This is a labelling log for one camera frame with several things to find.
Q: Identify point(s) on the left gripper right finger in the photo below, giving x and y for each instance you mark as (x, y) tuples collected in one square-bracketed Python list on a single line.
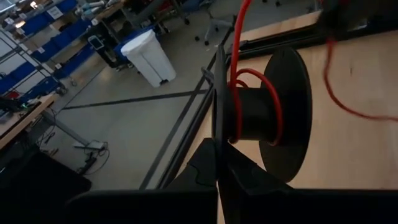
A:
[(239, 174)]

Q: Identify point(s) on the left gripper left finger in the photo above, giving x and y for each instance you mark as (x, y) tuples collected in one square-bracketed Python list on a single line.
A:
[(202, 171)]

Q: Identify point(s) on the white power strip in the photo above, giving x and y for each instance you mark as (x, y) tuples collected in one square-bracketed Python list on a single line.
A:
[(90, 145)]

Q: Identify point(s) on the white trash bin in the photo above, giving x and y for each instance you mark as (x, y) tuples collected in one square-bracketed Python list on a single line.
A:
[(149, 59)]

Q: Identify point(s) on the office chair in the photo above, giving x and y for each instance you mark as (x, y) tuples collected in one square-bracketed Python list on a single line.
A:
[(214, 26)]

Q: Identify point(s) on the blue floor crate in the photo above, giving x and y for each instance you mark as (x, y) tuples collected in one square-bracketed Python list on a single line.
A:
[(118, 49)]

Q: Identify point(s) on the black equipment stand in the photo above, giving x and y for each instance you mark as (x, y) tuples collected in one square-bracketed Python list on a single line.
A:
[(105, 46)]

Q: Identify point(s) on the wooden workbench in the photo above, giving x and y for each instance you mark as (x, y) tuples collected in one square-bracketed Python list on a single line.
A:
[(109, 11)]

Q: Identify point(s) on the wooden desk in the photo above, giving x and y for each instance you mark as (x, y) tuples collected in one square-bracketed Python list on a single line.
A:
[(18, 124)]

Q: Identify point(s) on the rolling rack with blue bins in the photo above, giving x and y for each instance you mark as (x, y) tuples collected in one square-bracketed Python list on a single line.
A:
[(21, 71)]

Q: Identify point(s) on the wall shelving with blue bins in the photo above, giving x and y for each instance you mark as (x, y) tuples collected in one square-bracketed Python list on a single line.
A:
[(46, 46)]

